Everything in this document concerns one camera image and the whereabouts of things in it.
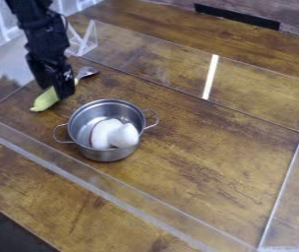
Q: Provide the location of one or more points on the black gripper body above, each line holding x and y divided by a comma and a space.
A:
45, 32

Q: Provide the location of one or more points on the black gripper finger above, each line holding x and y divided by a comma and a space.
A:
61, 79
37, 65

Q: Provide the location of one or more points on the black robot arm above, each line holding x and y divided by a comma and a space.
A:
16, 5

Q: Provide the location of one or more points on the small steel pot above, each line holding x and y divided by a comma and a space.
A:
75, 132

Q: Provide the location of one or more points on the white mushroom toy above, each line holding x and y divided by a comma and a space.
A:
112, 134

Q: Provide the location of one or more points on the clear acrylic enclosure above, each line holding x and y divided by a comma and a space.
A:
211, 183

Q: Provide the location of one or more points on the black bar on wall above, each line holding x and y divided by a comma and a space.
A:
238, 17

